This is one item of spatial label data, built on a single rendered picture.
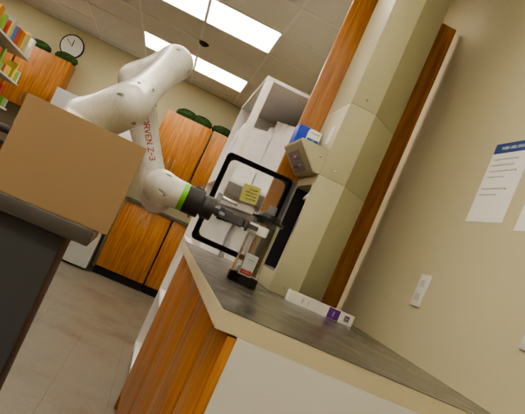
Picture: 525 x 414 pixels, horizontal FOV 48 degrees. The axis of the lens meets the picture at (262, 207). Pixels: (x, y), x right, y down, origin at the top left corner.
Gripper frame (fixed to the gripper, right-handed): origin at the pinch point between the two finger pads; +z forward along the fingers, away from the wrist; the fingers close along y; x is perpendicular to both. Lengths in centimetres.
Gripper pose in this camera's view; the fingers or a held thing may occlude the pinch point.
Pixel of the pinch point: (259, 231)
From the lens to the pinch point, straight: 191.2
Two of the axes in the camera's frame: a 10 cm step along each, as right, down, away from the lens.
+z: 9.0, 4.1, 1.6
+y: -1.7, -0.1, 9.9
